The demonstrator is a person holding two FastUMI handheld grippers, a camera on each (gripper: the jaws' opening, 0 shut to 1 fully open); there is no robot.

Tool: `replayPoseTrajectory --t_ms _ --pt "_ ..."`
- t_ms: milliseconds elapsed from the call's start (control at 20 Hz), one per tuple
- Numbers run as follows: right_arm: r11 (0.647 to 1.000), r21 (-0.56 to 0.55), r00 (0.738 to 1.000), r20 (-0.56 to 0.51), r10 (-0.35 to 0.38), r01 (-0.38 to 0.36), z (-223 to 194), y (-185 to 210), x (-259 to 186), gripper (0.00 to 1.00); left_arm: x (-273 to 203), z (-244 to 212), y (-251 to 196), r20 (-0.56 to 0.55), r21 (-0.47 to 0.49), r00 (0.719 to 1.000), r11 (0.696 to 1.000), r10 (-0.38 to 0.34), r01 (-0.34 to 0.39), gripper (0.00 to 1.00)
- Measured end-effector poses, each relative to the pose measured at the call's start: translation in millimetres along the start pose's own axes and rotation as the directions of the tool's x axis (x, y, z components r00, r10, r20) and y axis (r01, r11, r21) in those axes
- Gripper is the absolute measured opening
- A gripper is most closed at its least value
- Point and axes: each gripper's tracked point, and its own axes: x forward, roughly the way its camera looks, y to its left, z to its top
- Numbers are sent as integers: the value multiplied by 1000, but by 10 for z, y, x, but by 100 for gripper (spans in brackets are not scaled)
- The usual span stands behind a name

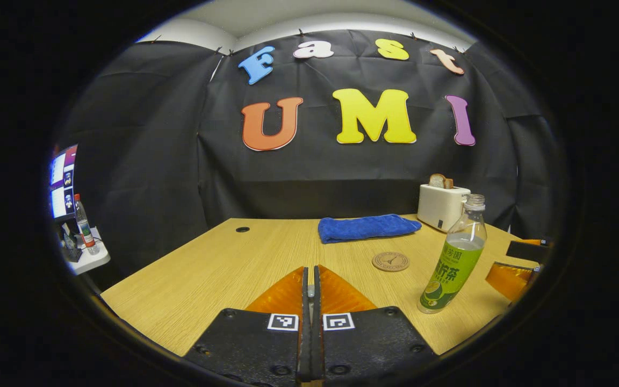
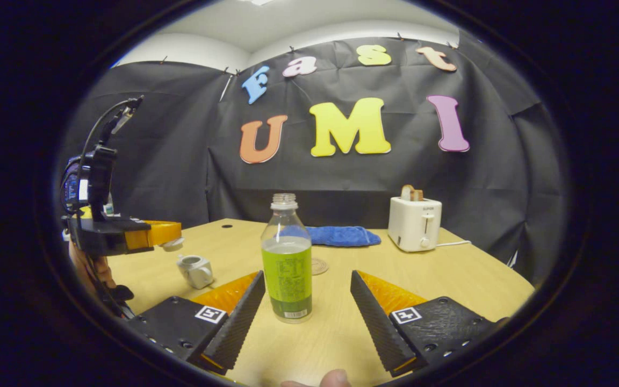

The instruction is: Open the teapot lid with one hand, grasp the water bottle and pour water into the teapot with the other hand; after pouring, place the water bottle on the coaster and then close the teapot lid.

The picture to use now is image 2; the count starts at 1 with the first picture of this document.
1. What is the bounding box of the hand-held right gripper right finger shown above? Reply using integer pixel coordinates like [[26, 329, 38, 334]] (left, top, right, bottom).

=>
[[350, 270, 509, 377]]

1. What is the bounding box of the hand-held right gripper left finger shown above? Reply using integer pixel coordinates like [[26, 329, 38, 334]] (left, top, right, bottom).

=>
[[127, 270, 266, 376]]

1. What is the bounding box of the white floral teacup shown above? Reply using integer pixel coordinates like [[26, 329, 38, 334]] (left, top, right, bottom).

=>
[[177, 255, 214, 290]]

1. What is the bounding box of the clear green-label water bottle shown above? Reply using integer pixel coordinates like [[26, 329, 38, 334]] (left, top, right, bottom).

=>
[[261, 193, 313, 324]]

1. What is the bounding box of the black backdrop cloth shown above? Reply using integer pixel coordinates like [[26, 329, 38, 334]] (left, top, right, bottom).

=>
[[60, 30, 568, 285]]

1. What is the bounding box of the blue towel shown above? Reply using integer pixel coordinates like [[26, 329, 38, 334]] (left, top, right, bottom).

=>
[[280, 225, 382, 248]]

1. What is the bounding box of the white toaster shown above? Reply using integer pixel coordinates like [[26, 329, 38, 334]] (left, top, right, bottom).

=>
[[388, 196, 443, 253]]

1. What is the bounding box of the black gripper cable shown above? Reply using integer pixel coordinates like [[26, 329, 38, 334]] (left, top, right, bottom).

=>
[[80, 96, 145, 162]]

